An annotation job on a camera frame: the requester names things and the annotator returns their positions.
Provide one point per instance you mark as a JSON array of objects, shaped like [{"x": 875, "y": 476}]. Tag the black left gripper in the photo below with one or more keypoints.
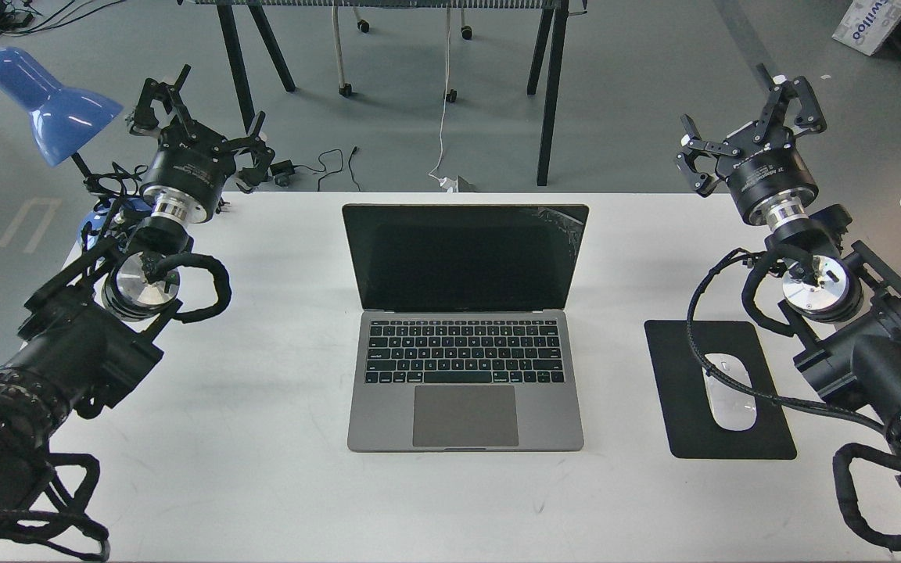
[{"x": 184, "y": 172}]

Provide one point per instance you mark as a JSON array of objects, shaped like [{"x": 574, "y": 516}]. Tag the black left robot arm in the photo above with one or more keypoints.
[{"x": 90, "y": 336}]

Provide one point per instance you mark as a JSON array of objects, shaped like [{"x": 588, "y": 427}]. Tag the black trestle table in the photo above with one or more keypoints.
[{"x": 379, "y": 52}]

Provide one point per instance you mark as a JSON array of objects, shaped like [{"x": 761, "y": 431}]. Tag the white computer mouse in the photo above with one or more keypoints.
[{"x": 731, "y": 410}]

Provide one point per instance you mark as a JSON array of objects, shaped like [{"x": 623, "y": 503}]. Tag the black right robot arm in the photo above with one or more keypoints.
[{"x": 845, "y": 308}]

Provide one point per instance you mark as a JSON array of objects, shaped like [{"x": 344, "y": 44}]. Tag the black power adapter with cable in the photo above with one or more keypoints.
[{"x": 332, "y": 171}]

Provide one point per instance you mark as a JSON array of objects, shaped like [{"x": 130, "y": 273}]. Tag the cardboard box with print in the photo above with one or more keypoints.
[{"x": 867, "y": 25}]

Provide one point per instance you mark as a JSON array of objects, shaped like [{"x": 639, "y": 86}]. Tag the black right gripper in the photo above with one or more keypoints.
[{"x": 767, "y": 176}]

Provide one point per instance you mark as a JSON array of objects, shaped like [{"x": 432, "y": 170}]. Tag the blue desk lamp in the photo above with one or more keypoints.
[{"x": 63, "y": 119}]

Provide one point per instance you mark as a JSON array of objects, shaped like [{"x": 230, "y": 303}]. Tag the grey open laptop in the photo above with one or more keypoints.
[{"x": 464, "y": 344}]

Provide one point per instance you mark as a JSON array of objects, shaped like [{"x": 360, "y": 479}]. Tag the black mouse pad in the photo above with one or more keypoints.
[{"x": 690, "y": 427}]

